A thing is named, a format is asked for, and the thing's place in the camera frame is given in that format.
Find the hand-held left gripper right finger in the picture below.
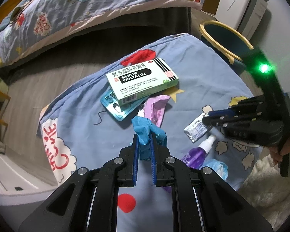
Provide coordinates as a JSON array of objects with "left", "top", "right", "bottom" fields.
[{"left": 150, "top": 133, "right": 273, "bottom": 232}]

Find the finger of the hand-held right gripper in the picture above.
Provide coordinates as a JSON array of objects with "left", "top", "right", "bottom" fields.
[
  {"left": 201, "top": 115, "right": 235, "bottom": 129},
  {"left": 206, "top": 96, "right": 266, "bottom": 119}
]

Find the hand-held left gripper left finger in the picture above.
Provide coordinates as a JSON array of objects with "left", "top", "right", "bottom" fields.
[{"left": 18, "top": 134, "right": 139, "bottom": 232}]

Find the silver printed sachet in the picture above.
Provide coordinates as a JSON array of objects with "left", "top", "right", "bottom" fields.
[{"left": 184, "top": 113, "right": 212, "bottom": 143}]

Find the blue glove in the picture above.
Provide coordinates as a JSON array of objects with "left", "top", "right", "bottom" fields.
[{"left": 131, "top": 116, "right": 168, "bottom": 161}]

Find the yellow rimmed teal trash bin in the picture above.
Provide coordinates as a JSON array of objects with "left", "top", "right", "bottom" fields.
[{"left": 199, "top": 20, "right": 255, "bottom": 76}]

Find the green white medicine box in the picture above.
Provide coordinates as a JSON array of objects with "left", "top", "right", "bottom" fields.
[{"left": 106, "top": 58, "right": 179, "bottom": 107}]

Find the purple spray bottle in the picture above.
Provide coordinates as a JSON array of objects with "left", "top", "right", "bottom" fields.
[{"left": 180, "top": 135, "right": 217, "bottom": 170}]

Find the blue face mask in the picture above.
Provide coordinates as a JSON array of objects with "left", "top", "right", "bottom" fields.
[{"left": 200, "top": 159, "right": 229, "bottom": 181}]

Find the pink plastic wrapper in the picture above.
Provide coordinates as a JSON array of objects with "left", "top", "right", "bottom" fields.
[{"left": 136, "top": 95, "right": 171, "bottom": 127}]

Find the teal blister pack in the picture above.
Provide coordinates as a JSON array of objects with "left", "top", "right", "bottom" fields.
[{"left": 100, "top": 90, "right": 150, "bottom": 121}]

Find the white air purifier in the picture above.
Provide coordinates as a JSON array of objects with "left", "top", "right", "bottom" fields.
[{"left": 215, "top": 0, "right": 269, "bottom": 37}]

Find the white plastic appliance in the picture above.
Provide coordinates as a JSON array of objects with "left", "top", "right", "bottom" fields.
[{"left": 0, "top": 139, "right": 56, "bottom": 206}]

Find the wooden stool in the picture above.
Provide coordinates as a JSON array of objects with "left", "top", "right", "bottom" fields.
[{"left": 0, "top": 76, "right": 11, "bottom": 141}]

